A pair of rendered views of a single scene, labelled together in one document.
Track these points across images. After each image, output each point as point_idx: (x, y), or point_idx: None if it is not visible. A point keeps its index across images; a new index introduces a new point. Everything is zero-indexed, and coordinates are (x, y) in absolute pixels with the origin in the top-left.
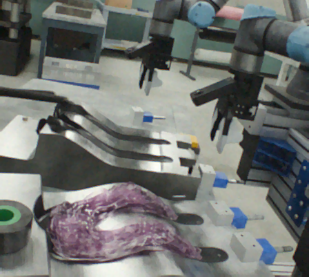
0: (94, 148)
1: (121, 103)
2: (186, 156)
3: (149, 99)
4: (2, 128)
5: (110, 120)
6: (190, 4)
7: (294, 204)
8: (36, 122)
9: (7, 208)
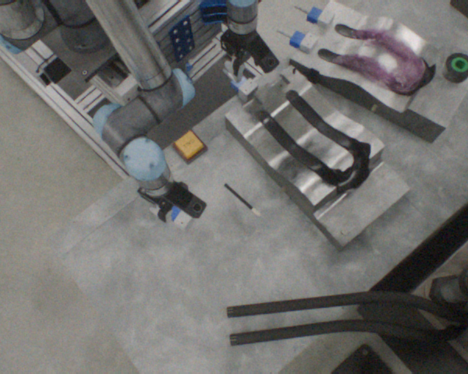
0: (344, 125)
1: (143, 284)
2: (269, 90)
3: (80, 283)
4: (346, 269)
5: (278, 171)
6: (154, 115)
7: (183, 48)
8: (335, 222)
9: (455, 68)
